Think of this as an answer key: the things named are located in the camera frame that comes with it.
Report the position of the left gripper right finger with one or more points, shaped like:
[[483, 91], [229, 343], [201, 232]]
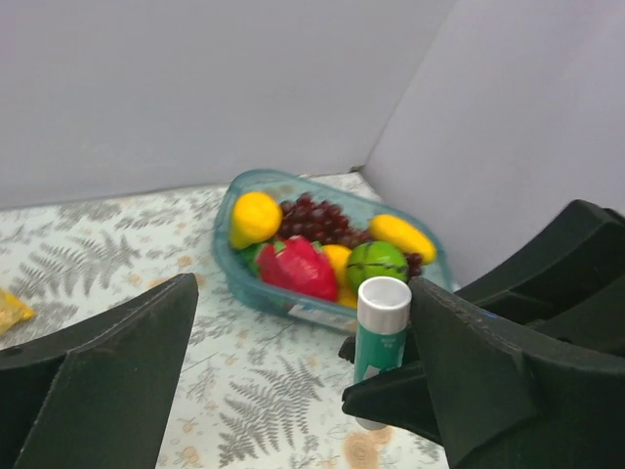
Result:
[[506, 396]]

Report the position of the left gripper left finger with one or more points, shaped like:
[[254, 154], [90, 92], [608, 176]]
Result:
[[98, 394]]

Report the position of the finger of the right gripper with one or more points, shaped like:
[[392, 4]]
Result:
[[399, 398], [567, 282]]

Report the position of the green white glue stick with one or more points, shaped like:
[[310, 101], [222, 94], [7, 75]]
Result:
[[382, 316]]

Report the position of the yellow Lays chips bag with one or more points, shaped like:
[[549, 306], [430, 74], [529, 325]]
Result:
[[12, 311]]

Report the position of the floral tablecloth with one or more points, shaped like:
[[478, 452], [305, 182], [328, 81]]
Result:
[[256, 390]]

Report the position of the green ball fruit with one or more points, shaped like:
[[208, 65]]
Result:
[[375, 259]]

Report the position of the small orange fruit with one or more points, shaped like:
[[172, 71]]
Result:
[[339, 259]]

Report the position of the teal plastic fruit basket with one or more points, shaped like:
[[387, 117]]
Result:
[[360, 205]]

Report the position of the purple grape bunch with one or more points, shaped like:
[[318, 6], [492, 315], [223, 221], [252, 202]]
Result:
[[326, 222]]

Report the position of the yellow lemon left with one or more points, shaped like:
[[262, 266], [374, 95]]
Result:
[[255, 217]]

